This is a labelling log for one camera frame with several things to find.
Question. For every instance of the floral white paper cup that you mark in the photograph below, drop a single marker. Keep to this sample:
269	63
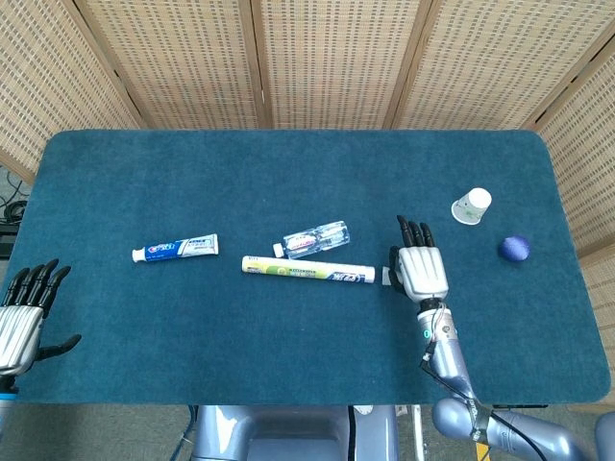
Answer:
471	206

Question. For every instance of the clear plastic water bottle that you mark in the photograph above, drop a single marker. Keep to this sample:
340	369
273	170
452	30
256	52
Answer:
312	238

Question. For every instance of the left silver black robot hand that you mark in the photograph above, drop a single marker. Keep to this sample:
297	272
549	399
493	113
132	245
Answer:
17	331

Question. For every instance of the blue white toothpaste tube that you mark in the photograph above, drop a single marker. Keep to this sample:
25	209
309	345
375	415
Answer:
178	247

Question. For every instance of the teal table mat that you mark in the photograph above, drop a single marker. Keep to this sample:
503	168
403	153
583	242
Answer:
240	346

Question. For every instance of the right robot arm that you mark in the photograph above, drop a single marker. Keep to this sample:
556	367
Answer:
447	350

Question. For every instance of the black box on floor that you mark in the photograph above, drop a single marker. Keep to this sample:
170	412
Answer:
7	242

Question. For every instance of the blue grey robot torso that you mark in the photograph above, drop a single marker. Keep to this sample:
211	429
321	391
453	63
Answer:
288	432

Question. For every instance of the green tape patch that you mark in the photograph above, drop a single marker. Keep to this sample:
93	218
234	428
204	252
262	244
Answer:
386	276

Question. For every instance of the woven folding screen panel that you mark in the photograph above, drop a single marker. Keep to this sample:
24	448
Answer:
178	57
591	168
336	57
43	81
495	57

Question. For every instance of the purple ball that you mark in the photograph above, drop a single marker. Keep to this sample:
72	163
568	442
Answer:
515	248

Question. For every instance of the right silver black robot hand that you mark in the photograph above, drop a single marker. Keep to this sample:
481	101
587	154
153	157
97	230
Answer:
423	271

